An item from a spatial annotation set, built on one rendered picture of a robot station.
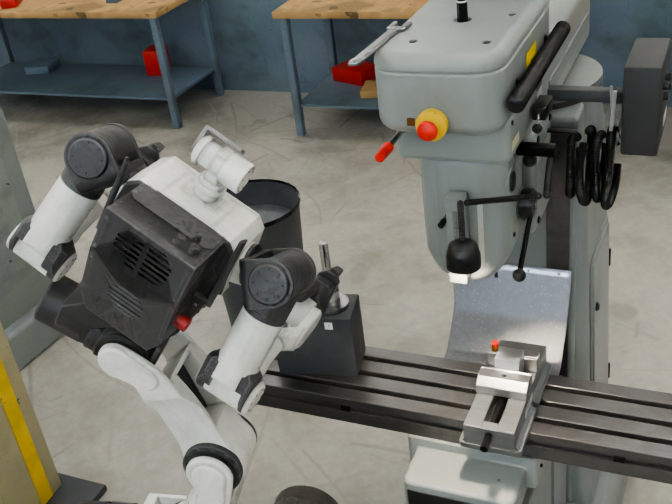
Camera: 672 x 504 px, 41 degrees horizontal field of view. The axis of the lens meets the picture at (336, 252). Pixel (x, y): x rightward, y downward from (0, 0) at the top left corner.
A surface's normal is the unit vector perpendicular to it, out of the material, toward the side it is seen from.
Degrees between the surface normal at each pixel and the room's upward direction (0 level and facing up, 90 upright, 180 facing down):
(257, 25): 90
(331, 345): 90
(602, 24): 90
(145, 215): 34
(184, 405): 115
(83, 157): 75
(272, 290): 68
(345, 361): 90
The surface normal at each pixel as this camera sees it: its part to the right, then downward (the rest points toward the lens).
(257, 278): -0.29, 0.15
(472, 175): -0.39, 0.51
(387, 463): -0.12, -0.86
